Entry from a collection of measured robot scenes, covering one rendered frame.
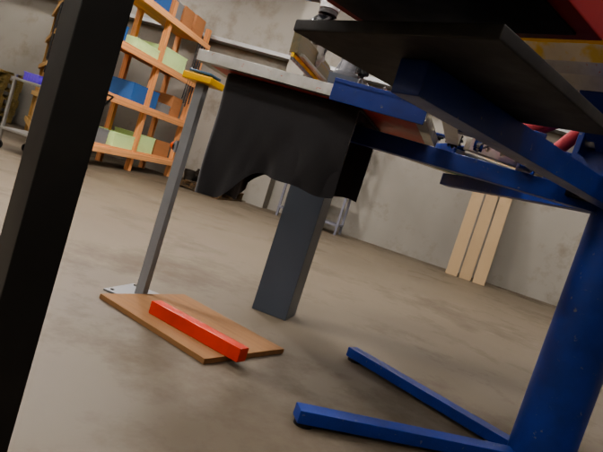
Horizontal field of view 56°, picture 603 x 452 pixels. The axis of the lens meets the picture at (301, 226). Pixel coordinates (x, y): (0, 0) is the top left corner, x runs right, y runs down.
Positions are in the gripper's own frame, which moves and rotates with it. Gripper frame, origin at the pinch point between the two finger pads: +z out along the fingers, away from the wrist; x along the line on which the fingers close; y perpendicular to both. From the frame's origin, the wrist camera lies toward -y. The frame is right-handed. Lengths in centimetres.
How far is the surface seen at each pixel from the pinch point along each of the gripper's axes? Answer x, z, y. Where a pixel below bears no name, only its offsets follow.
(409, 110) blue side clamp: -45, 12, -30
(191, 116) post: 46, 31, 10
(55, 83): -29, 39, -155
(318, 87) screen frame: -15.1, 12.3, -29.3
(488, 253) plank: -114, 66, 635
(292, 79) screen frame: -6.1, 12.0, -29.3
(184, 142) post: 45, 42, 10
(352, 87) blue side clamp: -25.6, 9.9, -30.3
